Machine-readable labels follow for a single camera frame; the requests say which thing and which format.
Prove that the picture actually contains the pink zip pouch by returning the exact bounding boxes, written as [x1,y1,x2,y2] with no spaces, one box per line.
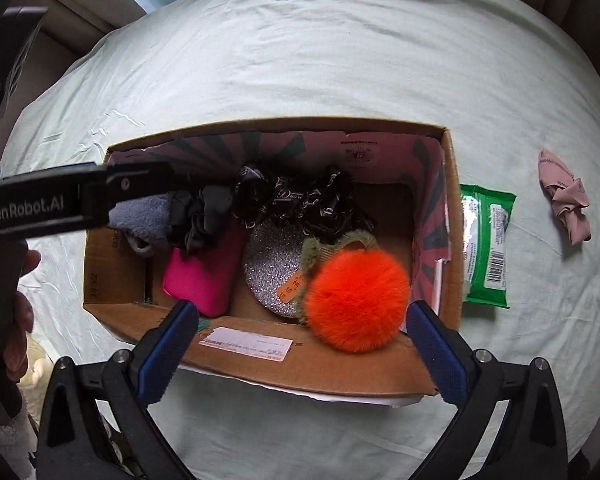
[162,222,246,317]

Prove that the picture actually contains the beige headboard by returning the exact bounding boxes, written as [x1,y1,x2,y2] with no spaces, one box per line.
[2,25,98,126]

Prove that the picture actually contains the brown cardboard box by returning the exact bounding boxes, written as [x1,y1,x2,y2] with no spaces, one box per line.
[82,116,465,406]

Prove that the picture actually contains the orange fluffy pompom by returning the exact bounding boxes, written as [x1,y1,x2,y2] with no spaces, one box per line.
[300,230,411,352]

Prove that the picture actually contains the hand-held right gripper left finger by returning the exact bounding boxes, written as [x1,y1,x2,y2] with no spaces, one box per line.
[36,300,201,480]

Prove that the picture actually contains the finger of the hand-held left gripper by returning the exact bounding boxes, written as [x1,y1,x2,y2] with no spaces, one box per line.
[105,159,182,201]

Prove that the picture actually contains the blue-grey fuzzy sock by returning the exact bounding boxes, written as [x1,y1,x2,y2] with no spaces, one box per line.
[107,194,173,258]

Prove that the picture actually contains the person's left hand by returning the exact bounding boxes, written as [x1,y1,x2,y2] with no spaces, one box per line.
[2,249,42,386]

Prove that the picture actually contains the green wet wipes packet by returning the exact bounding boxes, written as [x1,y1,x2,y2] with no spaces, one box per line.
[459,184,517,309]

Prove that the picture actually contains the black printed scrunchie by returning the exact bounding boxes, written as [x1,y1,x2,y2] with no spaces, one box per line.
[232,162,378,241]

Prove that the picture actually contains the round silver glitter mirror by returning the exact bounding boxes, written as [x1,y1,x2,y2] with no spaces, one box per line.
[242,220,313,317]

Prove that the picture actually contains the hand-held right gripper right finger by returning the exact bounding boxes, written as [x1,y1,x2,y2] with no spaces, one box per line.
[405,300,568,480]

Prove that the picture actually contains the plain black scrunchie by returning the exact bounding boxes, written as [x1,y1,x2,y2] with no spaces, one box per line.
[169,185,236,253]

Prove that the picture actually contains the pink crumpled cloth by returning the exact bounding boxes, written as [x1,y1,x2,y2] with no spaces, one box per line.
[537,149,593,246]

